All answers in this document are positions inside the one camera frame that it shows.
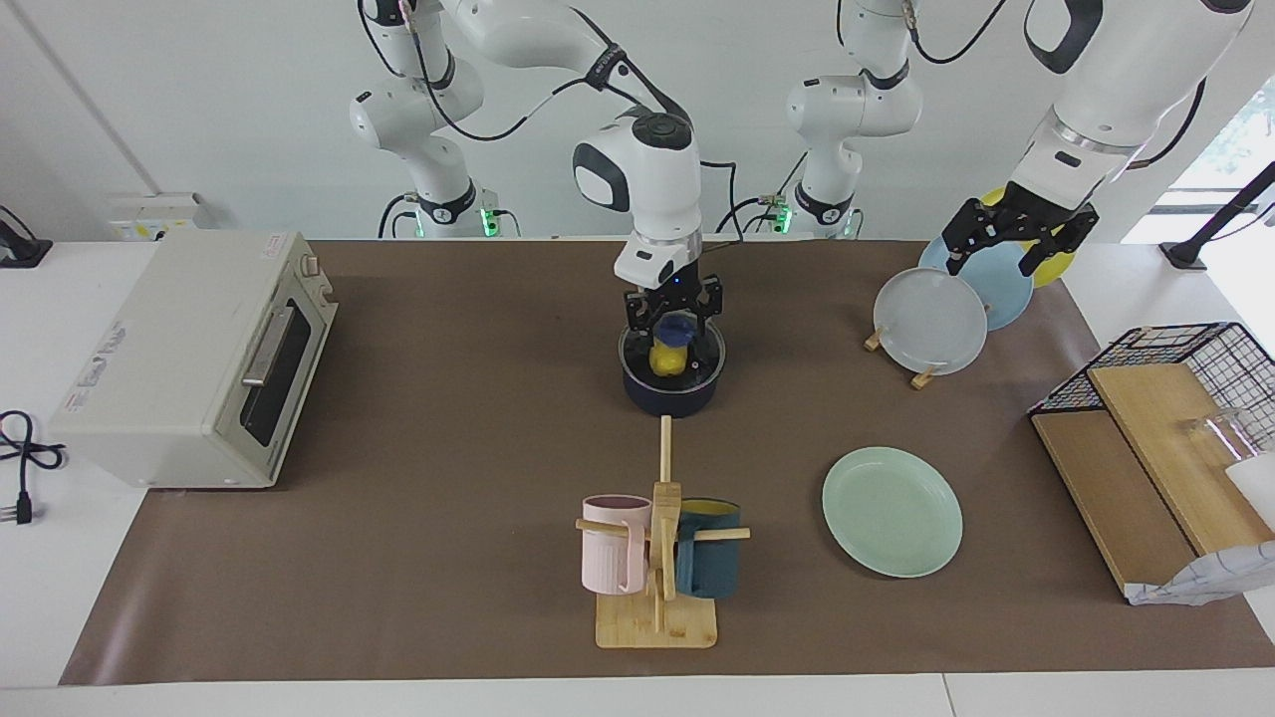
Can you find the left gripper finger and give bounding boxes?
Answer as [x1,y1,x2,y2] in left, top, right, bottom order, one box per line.
[943,224,999,277]
[1016,231,1075,281]

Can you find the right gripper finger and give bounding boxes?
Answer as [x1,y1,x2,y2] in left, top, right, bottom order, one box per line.
[625,291,662,347]
[689,282,726,347]

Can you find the yellow plate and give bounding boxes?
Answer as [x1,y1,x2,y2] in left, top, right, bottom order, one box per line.
[981,187,1077,288]

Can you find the light blue plate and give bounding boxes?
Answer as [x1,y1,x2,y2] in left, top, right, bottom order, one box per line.
[918,234,1035,332]

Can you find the grey plate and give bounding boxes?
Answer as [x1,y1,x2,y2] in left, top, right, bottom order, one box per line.
[874,267,989,377]

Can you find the wooden plate rack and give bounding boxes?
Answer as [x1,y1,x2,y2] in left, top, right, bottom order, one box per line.
[864,324,942,390]

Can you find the mint green plate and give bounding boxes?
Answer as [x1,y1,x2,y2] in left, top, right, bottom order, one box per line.
[822,446,964,579]

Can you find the black angled stand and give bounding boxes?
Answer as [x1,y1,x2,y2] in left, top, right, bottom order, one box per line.
[1160,159,1275,270]

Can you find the brown paper table mat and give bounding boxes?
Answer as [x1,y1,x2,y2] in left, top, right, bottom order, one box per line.
[60,239,1275,686]

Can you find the wooden shelf boards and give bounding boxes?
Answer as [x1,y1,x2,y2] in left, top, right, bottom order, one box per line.
[1031,361,1275,597]

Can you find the pink mug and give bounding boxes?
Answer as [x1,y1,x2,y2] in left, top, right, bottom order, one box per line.
[582,495,653,596]

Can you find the dark teal mug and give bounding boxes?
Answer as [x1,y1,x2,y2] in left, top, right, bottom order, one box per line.
[674,498,743,599]

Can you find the wooden mug tree stand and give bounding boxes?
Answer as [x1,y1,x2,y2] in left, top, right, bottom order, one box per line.
[575,415,751,650]

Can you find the white checked cloth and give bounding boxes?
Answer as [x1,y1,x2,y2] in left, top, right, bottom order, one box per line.
[1126,541,1275,606]

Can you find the beige toaster oven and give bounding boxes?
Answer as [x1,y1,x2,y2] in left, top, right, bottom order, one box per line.
[48,229,340,489]

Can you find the white power box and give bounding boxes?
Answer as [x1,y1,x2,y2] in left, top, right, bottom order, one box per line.
[108,192,215,242]

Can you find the black clamp base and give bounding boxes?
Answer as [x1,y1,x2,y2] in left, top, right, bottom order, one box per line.
[0,204,53,268]

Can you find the black pot purple handle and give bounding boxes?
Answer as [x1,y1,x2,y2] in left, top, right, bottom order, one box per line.
[618,321,728,419]

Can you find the black wire basket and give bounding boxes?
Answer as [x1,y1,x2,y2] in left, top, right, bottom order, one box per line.
[1029,322,1275,459]

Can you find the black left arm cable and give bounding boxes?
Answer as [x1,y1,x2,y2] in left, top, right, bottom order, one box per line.
[901,0,1042,67]

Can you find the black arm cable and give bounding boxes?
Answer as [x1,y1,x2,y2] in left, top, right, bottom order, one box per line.
[357,0,690,142]
[901,0,1042,67]

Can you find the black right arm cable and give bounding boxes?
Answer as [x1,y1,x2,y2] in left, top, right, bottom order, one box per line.
[357,0,690,142]

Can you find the black power cord plug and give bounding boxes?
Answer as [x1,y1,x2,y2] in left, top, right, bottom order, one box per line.
[0,410,66,526]

